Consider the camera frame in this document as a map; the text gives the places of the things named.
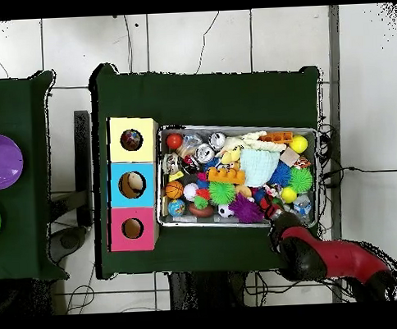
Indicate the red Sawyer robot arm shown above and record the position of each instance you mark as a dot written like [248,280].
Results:
[337,257]

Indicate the wooden box with three holes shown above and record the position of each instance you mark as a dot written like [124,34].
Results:
[132,157]

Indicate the purple spiky toy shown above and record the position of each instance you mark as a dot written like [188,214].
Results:
[245,210]

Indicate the blue spiky ball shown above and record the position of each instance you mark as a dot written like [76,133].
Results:
[280,174]

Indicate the mint green cloth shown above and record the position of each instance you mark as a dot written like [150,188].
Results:
[259,166]

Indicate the bright green spiky ball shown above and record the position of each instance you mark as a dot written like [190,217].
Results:
[222,193]

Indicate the orange toy building brick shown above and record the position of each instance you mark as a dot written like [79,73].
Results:
[226,175]

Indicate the yellow plush duck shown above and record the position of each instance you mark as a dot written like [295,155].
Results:
[231,156]

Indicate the small baseball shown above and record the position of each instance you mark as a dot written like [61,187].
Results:
[190,191]

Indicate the small basketball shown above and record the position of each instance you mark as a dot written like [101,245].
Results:
[174,189]

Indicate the red-orange ball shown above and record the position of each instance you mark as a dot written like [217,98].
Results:
[174,141]

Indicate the dark green table cloth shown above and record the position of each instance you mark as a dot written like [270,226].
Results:
[215,98]

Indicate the dark grey rounded base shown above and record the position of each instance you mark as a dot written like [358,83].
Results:
[68,240]

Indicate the green cloth side table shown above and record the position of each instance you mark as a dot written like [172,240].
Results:
[25,254]

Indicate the purple plastic bowl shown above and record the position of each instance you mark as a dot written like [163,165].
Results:
[3,162]

